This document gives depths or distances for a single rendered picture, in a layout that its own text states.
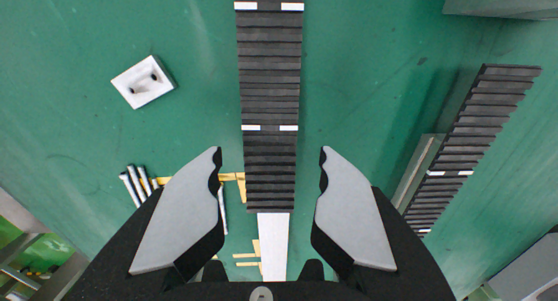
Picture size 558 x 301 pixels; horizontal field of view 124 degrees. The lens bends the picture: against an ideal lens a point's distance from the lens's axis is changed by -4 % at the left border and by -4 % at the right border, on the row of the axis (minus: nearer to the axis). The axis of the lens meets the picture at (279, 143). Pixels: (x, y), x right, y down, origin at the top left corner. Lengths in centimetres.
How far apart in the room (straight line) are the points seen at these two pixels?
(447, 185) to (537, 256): 41
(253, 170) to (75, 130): 21
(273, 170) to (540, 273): 61
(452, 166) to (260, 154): 20
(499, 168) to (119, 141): 49
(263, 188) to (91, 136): 21
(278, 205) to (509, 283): 62
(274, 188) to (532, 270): 60
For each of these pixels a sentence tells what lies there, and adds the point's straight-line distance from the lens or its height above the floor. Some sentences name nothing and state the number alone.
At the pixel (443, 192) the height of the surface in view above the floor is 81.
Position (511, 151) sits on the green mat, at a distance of 36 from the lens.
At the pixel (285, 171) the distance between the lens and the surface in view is 16.
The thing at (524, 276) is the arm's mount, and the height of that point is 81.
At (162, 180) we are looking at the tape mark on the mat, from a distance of 26.
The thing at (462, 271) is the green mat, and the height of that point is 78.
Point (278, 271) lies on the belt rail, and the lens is 35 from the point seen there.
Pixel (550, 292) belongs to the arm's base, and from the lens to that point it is 71.
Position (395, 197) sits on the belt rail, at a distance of 29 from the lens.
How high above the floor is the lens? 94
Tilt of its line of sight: 61 degrees down
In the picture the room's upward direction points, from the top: 178 degrees clockwise
